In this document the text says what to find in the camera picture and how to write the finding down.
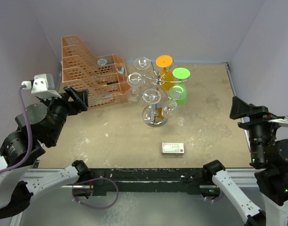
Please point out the orange plastic goblet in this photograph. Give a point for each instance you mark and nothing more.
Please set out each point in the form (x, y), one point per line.
(164, 62)

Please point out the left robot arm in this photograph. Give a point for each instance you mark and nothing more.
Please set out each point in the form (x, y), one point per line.
(38, 126)

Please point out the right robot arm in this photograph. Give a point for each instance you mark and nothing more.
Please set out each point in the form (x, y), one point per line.
(268, 156)

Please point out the orange plastic file organizer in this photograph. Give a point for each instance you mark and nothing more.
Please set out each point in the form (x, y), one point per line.
(104, 77)

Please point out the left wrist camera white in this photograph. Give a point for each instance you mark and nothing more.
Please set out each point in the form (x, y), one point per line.
(42, 86)

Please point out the small white card box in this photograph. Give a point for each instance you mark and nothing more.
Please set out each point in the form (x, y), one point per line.
(173, 148)

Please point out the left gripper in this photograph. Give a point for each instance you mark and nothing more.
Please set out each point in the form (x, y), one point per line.
(79, 97)

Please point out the green plastic goblet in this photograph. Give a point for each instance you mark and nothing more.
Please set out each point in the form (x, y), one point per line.
(182, 74)

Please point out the black mounting frame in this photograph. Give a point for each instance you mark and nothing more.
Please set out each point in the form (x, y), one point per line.
(191, 181)

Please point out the chrome wine glass rack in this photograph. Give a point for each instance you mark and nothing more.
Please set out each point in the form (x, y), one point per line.
(157, 83)

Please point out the clear wine glass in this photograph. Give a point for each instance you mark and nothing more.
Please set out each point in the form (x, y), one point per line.
(135, 81)
(142, 63)
(152, 97)
(170, 107)

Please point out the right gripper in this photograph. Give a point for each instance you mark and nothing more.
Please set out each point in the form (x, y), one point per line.
(239, 108)

